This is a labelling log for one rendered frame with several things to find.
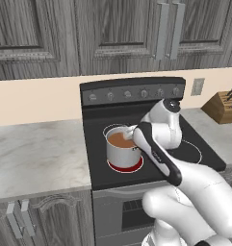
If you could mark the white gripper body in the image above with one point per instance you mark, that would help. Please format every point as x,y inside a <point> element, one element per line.
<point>130,132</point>

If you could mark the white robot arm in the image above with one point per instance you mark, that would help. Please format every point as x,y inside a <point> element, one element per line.
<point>197,192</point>

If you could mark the steel saucepan with hot chocolate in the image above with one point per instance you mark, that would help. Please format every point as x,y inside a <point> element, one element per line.
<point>120,150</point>

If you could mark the grey stove knob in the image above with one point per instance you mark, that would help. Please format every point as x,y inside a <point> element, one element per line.
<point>175,91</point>
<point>160,92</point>
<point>127,94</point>
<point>144,93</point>
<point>92,97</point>
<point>110,95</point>

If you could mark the black stove with hob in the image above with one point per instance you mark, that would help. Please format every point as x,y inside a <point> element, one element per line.
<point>98,153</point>

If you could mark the grey oven door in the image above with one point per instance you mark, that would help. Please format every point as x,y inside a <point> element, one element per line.
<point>108,217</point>

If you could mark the wooden knife block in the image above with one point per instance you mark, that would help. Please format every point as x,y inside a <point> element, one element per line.
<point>220,109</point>

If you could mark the grey wood base cupboard door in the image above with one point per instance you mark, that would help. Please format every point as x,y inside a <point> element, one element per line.
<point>0,227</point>
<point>63,221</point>

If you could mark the grey wall socket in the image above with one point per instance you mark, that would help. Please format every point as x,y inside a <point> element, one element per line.
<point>197,86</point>

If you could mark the grey wood wall cupboard door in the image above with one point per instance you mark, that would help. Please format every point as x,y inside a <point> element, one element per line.
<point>120,32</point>
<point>210,29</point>
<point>30,32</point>

